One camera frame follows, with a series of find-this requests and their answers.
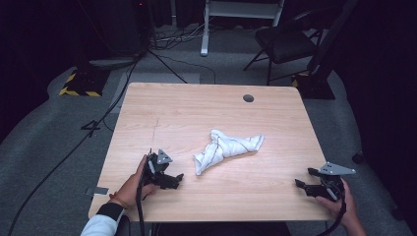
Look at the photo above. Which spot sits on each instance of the white towel with coloured stitching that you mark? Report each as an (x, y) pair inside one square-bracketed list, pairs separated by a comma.
[(226, 147)]

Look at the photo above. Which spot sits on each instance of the small grey tape piece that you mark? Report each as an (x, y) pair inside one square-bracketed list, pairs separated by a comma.
[(98, 190)]

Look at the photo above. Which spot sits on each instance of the black caster wheel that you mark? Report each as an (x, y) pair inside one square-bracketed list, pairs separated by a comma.
[(358, 158)]

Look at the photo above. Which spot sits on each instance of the person's left hand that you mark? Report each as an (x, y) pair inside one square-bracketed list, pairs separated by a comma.
[(132, 188)]

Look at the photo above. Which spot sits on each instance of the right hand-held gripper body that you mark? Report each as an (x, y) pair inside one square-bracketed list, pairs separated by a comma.
[(329, 187)]

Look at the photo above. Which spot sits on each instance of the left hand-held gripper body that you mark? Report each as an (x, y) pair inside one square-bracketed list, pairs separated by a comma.
[(156, 170)]

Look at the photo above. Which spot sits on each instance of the white metal stand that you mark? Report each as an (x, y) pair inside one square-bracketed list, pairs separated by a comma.
[(236, 11)]

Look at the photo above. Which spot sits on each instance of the black folding chair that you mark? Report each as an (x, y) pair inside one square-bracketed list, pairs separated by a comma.
[(285, 42)]

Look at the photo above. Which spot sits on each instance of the person's right hand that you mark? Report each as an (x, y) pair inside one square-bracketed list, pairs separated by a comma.
[(341, 208)]

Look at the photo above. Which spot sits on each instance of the black stand with striped base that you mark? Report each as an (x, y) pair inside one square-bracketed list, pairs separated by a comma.
[(319, 78), (85, 82)]

